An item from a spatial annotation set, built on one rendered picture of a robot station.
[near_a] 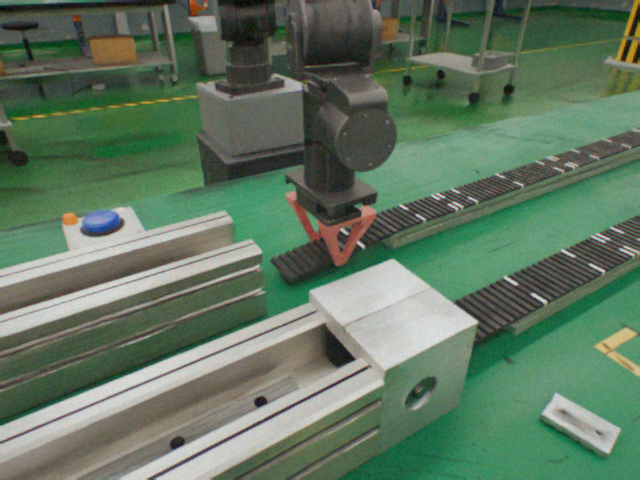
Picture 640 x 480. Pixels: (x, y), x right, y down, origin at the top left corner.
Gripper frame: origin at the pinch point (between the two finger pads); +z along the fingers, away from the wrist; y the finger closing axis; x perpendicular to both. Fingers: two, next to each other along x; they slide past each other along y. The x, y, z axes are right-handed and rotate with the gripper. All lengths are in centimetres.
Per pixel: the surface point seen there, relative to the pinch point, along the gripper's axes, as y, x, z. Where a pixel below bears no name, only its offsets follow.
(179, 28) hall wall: -743, 195, 68
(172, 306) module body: 4.9, -20.3, -3.5
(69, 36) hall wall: -748, 38, 69
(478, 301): 17.5, 6.7, -1.0
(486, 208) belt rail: 1.6, 26.7, 1.3
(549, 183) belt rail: 0.9, 42.4, 1.4
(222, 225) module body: -2.4, -12.3, -6.0
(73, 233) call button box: -13.2, -26.2, -3.9
